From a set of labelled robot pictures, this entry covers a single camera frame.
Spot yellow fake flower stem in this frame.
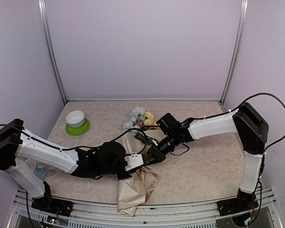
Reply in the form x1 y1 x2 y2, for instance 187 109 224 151
142 111 158 130

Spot pink wrapping paper sheet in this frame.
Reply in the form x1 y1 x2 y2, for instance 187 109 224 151
116 133 160 217

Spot blue fake flower stem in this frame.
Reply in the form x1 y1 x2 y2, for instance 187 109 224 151
123 106 145 130

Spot brown ribbon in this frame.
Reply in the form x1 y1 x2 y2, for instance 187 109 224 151
136 167 158 204

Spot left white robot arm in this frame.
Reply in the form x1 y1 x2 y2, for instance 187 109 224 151
0 119 131 211

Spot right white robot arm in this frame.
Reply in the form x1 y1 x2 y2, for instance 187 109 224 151
143 102 269 211

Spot green plate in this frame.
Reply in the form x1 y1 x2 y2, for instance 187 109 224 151
66 119 90 136

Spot white bowl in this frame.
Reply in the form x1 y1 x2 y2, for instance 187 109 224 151
65 110 86 128

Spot light blue mug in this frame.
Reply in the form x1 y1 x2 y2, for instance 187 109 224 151
33 165 47 181

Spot white paper cup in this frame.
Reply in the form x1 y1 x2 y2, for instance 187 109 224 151
25 159 37 172

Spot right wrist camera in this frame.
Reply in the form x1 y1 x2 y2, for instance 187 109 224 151
135 133 159 146

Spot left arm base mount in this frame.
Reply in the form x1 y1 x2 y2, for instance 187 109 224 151
31 181 73 217

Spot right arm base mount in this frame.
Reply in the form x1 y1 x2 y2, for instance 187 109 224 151
217 188 260 216

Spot front aluminium rail frame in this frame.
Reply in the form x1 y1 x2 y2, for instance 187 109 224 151
7 187 283 228

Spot right aluminium corner post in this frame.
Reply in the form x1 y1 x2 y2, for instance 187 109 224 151
220 0 248 106

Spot aluminium corner post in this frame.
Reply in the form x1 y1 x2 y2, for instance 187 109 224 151
220 0 248 106
38 0 68 106

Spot left aluminium corner post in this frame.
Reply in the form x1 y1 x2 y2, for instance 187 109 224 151
38 0 68 106

